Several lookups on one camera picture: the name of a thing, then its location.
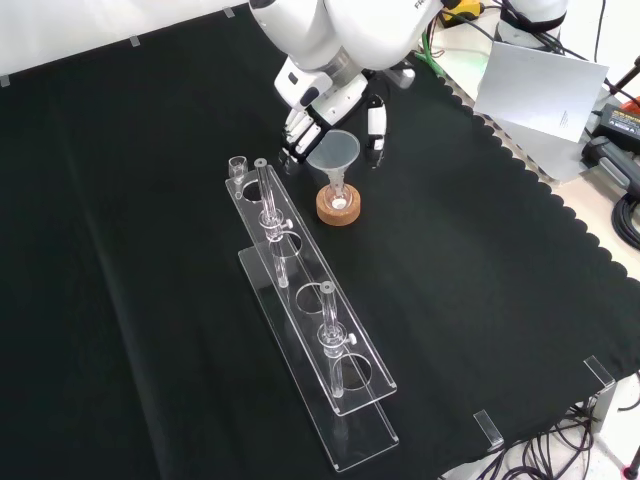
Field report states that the black power adapter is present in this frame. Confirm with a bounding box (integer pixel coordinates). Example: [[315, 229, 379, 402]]
[[596, 101, 640, 145]]

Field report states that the coiled black cable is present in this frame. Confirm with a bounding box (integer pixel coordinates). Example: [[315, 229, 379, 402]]
[[611, 191, 640, 252]]

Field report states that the clear round-bottom flask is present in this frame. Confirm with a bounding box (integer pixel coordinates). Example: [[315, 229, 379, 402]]
[[322, 172, 354, 212]]

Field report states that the black bench cloth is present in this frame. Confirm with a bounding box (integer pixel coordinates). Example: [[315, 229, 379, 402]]
[[0, 0, 640, 480]]

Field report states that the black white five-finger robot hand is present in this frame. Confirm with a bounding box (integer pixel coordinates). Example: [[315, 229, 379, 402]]
[[278, 73, 390, 171]]

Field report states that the clear acrylic funnel stand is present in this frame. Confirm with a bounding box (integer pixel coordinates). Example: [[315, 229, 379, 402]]
[[224, 158, 401, 474]]

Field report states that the yellow stop button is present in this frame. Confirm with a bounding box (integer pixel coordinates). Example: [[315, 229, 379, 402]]
[[439, 0, 485, 27]]

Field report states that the black tripod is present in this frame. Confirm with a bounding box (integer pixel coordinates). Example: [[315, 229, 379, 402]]
[[606, 53, 640, 97]]

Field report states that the round cork ring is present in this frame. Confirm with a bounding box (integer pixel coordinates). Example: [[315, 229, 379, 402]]
[[315, 180, 363, 228]]

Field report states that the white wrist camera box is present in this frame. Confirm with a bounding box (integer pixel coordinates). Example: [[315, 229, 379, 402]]
[[273, 58, 324, 111]]

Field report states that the black floor cable tangle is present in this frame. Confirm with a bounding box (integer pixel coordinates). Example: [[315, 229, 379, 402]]
[[439, 389, 640, 480]]

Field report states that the pale board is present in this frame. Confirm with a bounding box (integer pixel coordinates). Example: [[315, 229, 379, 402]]
[[472, 40, 611, 183]]

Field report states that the green cable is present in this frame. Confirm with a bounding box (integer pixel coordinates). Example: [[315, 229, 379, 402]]
[[416, 27, 447, 78]]

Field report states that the black grey handheld device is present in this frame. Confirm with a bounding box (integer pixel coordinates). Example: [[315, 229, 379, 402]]
[[581, 135, 640, 192]]

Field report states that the clear plastic funnel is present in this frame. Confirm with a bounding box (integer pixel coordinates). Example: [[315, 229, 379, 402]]
[[305, 129, 362, 199]]

